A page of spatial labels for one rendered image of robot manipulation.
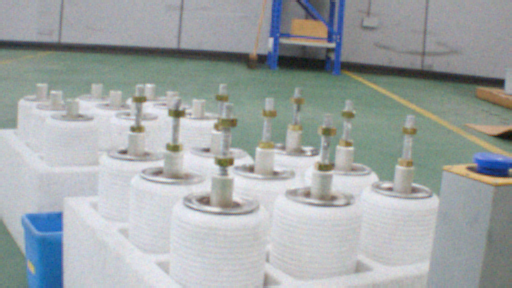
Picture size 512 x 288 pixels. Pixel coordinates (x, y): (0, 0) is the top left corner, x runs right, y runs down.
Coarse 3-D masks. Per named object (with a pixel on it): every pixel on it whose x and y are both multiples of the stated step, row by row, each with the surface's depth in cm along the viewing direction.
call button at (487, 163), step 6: (474, 156) 65; (480, 156) 65; (486, 156) 65; (492, 156) 65; (498, 156) 65; (504, 156) 65; (474, 162) 65; (480, 162) 64; (486, 162) 64; (492, 162) 64; (498, 162) 63; (504, 162) 63; (510, 162) 64; (480, 168) 65; (486, 168) 64; (492, 168) 64; (498, 168) 64; (504, 168) 64; (510, 168) 64; (498, 174) 64; (504, 174) 64
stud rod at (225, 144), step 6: (228, 108) 69; (228, 114) 69; (222, 132) 70; (228, 132) 70; (222, 138) 70; (228, 138) 70; (222, 144) 70; (228, 144) 70; (222, 150) 70; (228, 150) 70; (222, 156) 70; (228, 156) 70; (222, 168) 70; (222, 174) 70
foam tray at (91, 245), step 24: (72, 216) 91; (96, 216) 88; (72, 240) 92; (96, 240) 82; (120, 240) 80; (72, 264) 92; (96, 264) 83; (120, 264) 75; (144, 264) 73; (168, 264) 75; (360, 264) 79
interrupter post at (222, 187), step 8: (216, 176) 70; (224, 176) 70; (232, 176) 70; (216, 184) 70; (224, 184) 70; (232, 184) 70; (216, 192) 70; (224, 192) 70; (232, 192) 71; (216, 200) 70; (224, 200) 70; (232, 200) 71
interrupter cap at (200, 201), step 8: (200, 192) 74; (208, 192) 74; (184, 200) 70; (192, 200) 71; (200, 200) 71; (208, 200) 72; (240, 200) 73; (248, 200) 73; (256, 200) 73; (192, 208) 69; (200, 208) 68; (208, 208) 69; (216, 208) 69; (224, 208) 69; (232, 208) 70; (240, 208) 69; (248, 208) 70; (256, 208) 70
